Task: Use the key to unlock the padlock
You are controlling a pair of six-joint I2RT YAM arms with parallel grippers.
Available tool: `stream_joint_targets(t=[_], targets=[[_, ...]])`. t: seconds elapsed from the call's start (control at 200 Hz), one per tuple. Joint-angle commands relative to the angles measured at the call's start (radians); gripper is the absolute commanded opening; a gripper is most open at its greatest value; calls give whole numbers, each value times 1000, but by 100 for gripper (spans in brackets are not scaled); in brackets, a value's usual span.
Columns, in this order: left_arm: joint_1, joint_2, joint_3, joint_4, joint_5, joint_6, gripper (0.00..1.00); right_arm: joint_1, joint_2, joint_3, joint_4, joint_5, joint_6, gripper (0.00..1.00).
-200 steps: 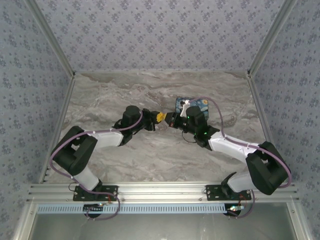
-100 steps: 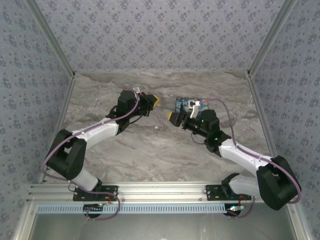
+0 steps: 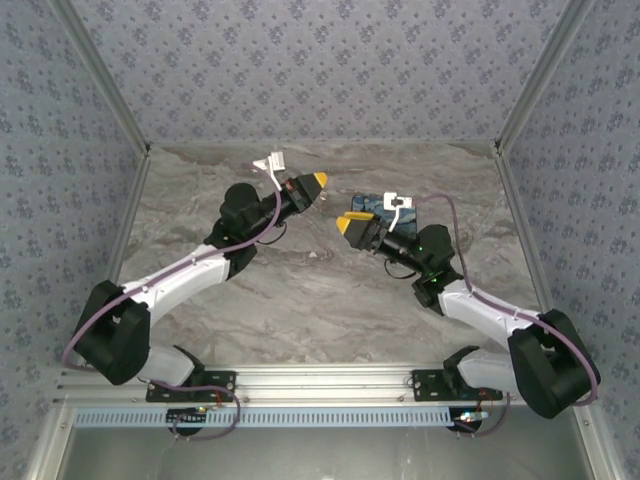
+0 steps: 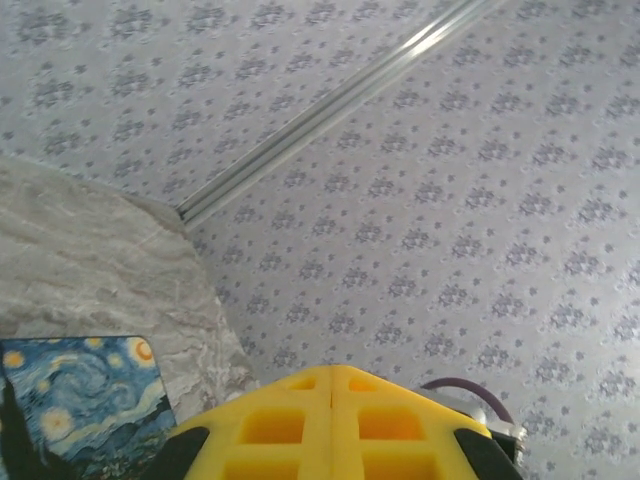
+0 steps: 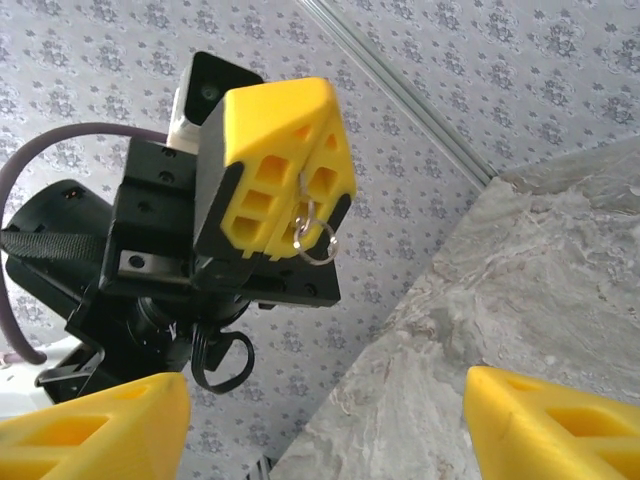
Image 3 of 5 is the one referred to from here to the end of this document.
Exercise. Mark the black mount plate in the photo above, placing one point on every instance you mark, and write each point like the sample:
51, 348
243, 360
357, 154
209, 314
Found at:
425, 385
220, 385

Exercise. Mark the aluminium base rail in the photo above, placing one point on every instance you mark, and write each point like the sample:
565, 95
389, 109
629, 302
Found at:
325, 382

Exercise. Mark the starry night tin box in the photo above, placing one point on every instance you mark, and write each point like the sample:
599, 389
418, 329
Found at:
407, 222

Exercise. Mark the small circuit board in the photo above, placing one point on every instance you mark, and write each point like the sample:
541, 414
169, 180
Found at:
197, 410
472, 415

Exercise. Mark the right black mount plate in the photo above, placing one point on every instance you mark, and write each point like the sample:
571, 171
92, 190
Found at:
425, 385

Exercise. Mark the aluminium side rail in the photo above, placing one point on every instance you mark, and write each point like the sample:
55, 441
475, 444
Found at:
126, 225
522, 225

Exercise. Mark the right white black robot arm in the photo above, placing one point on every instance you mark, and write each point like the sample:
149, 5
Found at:
480, 310

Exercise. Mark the aluminium corner post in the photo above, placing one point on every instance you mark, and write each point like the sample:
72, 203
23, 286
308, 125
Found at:
540, 75
106, 75

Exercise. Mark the left black mount plate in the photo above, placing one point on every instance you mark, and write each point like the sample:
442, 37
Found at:
220, 385

